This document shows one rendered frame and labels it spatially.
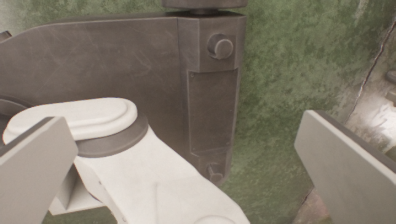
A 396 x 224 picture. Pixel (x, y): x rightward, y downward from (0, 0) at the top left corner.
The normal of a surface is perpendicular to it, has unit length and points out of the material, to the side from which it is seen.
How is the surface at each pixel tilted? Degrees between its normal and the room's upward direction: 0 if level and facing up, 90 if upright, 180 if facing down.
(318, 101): 0
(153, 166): 90
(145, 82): 0
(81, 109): 90
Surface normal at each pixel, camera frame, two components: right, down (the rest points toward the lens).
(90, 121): 0.16, -0.25
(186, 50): -0.52, 0.44
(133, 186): 0.00, -0.85
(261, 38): 0.23, 0.51
